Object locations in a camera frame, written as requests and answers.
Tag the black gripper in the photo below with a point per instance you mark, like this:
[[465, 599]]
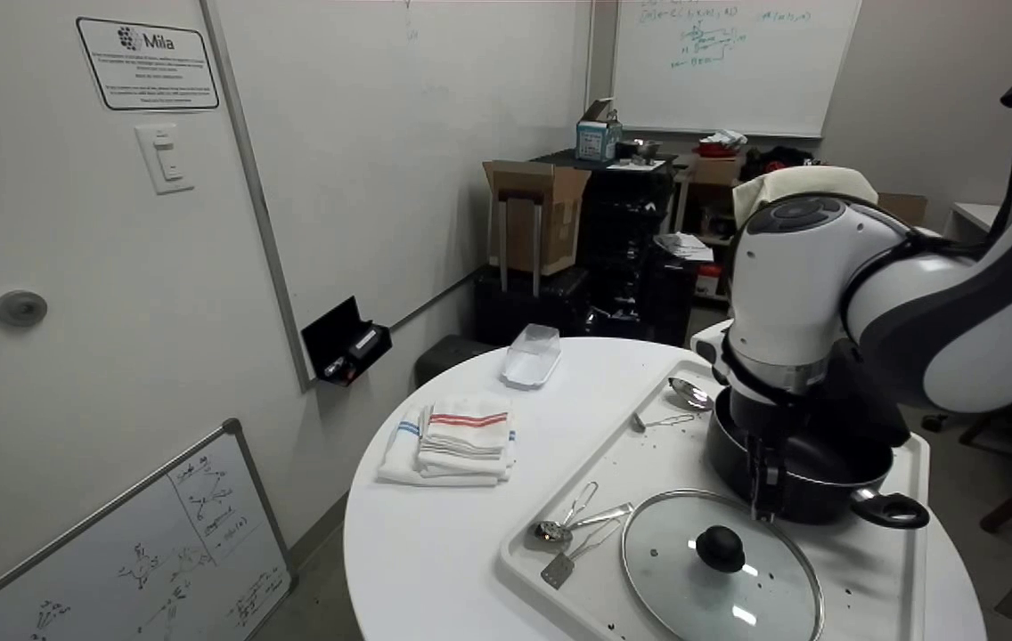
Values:
[[830, 416]]

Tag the clear glass lid black knob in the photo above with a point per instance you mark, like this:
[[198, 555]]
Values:
[[672, 571]]

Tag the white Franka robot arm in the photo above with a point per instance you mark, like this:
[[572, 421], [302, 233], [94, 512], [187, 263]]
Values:
[[803, 273]]

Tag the black pot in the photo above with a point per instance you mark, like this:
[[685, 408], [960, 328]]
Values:
[[821, 494]]

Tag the white plastic tray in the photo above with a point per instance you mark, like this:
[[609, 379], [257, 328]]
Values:
[[662, 467]]

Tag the large silver spoon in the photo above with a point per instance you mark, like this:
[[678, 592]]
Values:
[[688, 395]]

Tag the long thin silver measuring spoon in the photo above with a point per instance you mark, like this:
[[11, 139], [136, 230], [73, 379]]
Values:
[[650, 418]]

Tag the clear plastic container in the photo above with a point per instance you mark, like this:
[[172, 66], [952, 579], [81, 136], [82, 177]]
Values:
[[530, 359]]

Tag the black cabinet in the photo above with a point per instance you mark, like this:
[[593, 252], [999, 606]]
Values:
[[625, 252]]

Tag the black case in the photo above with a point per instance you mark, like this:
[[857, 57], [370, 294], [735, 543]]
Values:
[[524, 307]]

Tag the beige jacket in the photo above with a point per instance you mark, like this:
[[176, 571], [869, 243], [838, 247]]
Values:
[[803, 181]]

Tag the small cardboard box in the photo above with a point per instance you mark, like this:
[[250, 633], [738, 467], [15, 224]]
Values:
[[713, 169]]

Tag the folded white towel red stripes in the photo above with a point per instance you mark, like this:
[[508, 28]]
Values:
[[455, 447]]

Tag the black round stool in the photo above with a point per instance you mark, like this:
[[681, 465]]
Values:
[[452, 359]]

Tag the large cardboard box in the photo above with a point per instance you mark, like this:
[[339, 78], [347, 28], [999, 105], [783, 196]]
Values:
[[554, 215]]

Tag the blue tissue box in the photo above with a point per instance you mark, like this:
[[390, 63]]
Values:
[[598, 136]]

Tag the whiteboard with green writing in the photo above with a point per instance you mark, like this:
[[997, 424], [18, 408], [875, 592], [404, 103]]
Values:
[[744, 72]]

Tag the black marker holder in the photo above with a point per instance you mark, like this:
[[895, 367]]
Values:
[[339, 339]]

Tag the small whiteboard with drawings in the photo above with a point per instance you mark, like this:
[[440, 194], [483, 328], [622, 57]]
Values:
[[161, 557]]

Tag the large wall whiteboard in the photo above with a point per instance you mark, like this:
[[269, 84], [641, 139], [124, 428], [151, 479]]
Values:
[[410, 143]]

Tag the white light switch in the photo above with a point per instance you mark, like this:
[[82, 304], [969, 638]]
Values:
[[166, 161]]

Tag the white wall sign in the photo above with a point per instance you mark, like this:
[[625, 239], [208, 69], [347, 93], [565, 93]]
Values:
[[151, 63]]

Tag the round grey wall knob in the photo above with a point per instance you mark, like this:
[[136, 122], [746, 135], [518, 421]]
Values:
[[18, 307]]

